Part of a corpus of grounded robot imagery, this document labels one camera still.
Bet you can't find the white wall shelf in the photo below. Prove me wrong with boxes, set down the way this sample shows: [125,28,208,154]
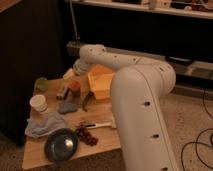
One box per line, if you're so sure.
[73,0,213,20]

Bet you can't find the white paper cup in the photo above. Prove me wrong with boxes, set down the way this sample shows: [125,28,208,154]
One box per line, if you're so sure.
[29,94,47,113]

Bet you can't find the light blue cloth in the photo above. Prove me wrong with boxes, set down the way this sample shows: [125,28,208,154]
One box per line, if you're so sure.
[25,112,68,139]

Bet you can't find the dark metal bowl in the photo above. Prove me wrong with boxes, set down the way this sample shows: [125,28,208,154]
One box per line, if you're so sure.
[44,128,78,162]

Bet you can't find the orange capped jar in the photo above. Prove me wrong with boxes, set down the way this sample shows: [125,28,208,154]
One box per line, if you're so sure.
[69,80,81,98]

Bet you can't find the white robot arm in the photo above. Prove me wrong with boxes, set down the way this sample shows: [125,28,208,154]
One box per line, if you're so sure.
[65,44,180,171]

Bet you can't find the dark red grape bunch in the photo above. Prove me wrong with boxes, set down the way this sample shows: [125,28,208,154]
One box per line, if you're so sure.
[75,124,98,146]

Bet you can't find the wooden low table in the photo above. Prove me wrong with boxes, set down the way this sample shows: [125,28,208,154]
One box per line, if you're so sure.
[22,79,120,170]

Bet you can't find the grey metal rail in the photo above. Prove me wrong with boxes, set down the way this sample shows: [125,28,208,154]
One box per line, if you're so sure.
[67,41,213,78]

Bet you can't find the green plastic cup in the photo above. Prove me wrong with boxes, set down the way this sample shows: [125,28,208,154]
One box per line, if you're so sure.
[35,77,48,92]

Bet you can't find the black floor cables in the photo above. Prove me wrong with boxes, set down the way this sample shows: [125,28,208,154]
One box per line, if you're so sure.
[180,71,213,171]

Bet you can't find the yellow plastic bin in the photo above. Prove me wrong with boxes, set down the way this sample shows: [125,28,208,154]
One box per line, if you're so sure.
[87,64,114,100]

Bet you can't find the green chili pepper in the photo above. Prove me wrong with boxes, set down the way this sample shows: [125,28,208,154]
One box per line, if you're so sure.
[82,91,94,112]

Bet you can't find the small wooden block toy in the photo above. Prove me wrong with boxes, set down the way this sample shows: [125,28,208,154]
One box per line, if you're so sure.
[56,86,69,100]

